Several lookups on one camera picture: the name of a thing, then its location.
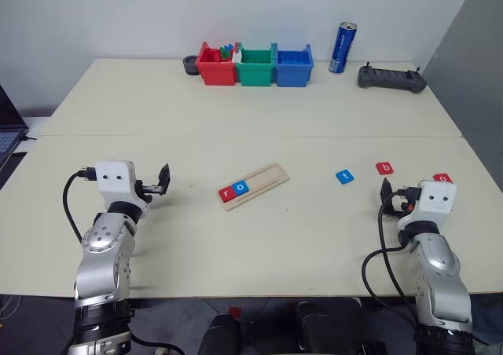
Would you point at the dark laptop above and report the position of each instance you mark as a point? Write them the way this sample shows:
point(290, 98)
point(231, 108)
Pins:
point(9, 135)

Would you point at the green toy brick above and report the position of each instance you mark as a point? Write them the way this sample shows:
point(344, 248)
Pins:
point(225, 54)

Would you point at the small blue toy brick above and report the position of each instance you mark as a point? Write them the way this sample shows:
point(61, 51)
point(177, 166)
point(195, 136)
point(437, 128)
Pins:
point(229, 46)

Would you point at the white toy brick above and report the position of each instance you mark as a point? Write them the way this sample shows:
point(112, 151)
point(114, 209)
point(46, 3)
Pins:
point(237, 54)

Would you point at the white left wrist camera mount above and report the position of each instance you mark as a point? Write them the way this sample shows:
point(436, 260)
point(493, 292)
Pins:
point(114, 182)

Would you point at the blue letter tile o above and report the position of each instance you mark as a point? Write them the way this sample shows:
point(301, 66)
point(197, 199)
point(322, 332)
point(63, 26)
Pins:
point(240, 188)

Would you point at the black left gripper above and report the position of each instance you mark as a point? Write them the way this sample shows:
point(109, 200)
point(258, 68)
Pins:
point(151, 190)

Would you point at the blue drink can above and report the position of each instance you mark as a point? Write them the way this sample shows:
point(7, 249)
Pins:
point(341, 48)

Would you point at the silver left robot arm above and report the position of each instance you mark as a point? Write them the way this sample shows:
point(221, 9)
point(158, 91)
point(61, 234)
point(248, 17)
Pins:
point(102, 260)

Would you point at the red plastic bin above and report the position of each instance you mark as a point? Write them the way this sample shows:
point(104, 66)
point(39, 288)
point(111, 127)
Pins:
point(216, 72)

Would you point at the broad dark rounded shape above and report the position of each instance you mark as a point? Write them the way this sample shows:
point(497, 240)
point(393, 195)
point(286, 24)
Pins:
point(326, 327)

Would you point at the dark grey remote controller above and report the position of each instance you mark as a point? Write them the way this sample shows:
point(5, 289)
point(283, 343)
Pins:
point(393, 78)

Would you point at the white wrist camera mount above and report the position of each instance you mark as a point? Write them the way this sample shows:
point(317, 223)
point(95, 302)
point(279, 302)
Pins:
point(114, 182)
point(436, 202)

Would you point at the green plastic bin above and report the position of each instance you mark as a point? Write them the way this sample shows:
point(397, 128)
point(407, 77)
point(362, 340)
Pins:
point(255, 74)

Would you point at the wooden letter tray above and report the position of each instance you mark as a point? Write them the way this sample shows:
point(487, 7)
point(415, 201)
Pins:
point(267, 174)

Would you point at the blue plastic bin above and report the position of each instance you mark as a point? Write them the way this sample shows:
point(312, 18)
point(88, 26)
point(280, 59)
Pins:
point(292, 76)

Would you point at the narrow dark rounded shape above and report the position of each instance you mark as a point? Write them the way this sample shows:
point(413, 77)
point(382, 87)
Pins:
point(220, 335)

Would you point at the red o letter block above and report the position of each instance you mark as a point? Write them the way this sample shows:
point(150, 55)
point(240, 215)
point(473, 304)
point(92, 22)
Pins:
point(442, 177)

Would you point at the small red floor block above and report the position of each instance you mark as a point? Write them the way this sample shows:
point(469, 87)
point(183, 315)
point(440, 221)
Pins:
point(234, 312)

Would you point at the red letter tile b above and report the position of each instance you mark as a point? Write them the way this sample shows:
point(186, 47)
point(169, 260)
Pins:
point(384, 168)

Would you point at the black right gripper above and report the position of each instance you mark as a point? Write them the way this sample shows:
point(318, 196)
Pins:
point(401, 205)

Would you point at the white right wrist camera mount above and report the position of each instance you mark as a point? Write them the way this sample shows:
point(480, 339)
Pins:
point(436, 202)

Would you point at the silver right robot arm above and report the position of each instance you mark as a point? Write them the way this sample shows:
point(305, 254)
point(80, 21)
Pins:
point(440, 260)

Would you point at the blue letter tile t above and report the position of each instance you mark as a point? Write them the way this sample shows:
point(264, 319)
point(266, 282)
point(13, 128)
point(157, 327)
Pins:
point(346, 176)

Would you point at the red letter tile r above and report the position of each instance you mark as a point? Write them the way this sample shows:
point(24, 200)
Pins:
point(226, 194)

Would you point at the dark grey round bowl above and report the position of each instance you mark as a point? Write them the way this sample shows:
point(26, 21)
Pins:
point(190, 66)

